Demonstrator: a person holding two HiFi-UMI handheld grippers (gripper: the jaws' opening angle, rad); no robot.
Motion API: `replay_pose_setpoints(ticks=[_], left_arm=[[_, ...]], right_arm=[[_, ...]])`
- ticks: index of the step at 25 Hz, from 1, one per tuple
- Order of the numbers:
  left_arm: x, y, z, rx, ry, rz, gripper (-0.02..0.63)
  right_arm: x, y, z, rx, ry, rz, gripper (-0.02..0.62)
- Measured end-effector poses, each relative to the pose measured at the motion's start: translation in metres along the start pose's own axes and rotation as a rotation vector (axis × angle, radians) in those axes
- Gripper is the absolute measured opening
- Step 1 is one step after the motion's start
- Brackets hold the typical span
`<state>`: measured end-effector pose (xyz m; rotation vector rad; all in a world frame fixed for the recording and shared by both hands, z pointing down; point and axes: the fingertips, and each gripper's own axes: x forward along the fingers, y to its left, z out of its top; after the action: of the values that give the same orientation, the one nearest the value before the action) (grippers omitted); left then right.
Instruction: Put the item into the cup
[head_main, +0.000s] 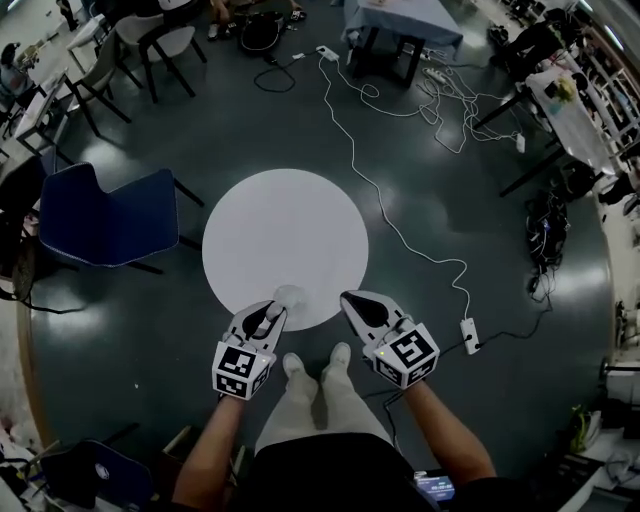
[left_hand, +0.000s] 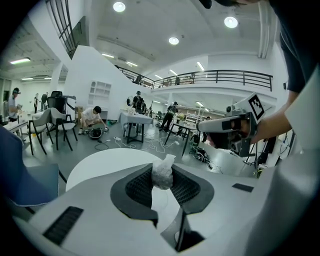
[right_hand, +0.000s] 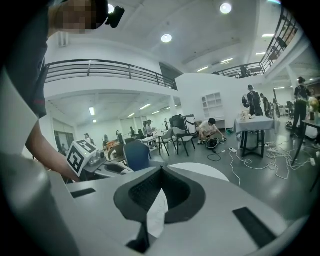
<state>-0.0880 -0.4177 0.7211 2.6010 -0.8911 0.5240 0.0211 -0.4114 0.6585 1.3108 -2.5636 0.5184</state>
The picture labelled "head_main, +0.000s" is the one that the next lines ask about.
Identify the beige chair with black legs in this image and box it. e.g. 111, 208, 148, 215
114, 12, 209, 104
64, 42, 146, 136

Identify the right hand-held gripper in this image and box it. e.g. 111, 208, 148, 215
339, 290, 441, 390

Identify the person's trouser leg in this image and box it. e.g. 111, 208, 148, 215
254, 372, 321, 456
314, 364, 394, 444

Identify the person's right forearm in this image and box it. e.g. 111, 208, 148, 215
399, 379, 499, 489

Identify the white shelving unit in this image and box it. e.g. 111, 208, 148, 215
579, 19, 640, 161

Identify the black device with blue screen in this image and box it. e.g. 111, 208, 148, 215
413, 469, 456, 506

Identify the person's black shirt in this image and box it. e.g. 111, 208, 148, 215
234, 432, 441, 512

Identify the person's right trouser leg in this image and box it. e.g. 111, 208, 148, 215
314, 364, 394, 444

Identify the black bag with cables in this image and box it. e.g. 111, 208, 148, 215
524, 192, 569, 261

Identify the white round table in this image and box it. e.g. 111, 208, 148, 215
201, 168, 370, 333

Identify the grey tablecloth table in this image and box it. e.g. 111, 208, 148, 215
341, 0, 464, 91

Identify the white low table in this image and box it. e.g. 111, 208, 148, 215
14, 74, 69, 156

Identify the marble table with black legs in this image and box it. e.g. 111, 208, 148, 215
472, 64, 621, 199

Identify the flower vase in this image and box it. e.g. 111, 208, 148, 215
549, 74, 576, 114

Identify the black bag with logo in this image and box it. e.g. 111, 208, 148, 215
39, 439, 154, 509

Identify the open black bag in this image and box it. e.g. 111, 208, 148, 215
239, 10, 286, 54

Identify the person's left forearm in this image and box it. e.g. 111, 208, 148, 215
172, 394, 261, 512

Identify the tangle of white cables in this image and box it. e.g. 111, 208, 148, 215
359, 49, 524, 156

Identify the person's left trouser leg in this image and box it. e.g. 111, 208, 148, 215
254, 372, 321, 456

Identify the looped black cable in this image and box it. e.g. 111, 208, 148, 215
253, 59, 297, 94

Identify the black wire-back chair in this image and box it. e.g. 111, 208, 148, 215
0, 209, 66, 314

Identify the blue chair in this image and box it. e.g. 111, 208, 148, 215
38, 162, 205, 275

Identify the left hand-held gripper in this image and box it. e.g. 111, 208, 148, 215
211, 299, 289, 401

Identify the long white cable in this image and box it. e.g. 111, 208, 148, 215
319, 47, 474, 321

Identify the thin black cable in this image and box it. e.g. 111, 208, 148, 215
359, 389, 406, 451

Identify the long black cable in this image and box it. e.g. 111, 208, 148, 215
474, 294, 554, 349

